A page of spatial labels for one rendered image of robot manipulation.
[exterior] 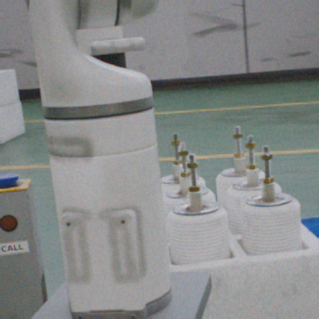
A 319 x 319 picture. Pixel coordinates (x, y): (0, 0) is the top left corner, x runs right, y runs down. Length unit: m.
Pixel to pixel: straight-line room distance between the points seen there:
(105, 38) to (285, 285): 0.48
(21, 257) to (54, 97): 0.61
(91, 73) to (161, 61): 5.65
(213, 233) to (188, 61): 5.10
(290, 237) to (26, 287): 0.42
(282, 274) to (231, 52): 5.08
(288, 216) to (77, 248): 0.58
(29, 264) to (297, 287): 0.42
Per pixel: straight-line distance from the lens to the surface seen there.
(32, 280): 1.18
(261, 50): 6.11
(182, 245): 1.12
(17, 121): 4.20
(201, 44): 6.16
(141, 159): 0.59
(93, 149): 0.58
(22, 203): 1.14
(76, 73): 0.57
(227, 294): 1.11
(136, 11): 0.59
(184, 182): 1.24
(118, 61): 1.19
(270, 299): 1.13
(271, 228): 1.12
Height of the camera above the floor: 0.54
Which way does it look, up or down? 13 degrees down
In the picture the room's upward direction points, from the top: 5 degrees counter-clockwise
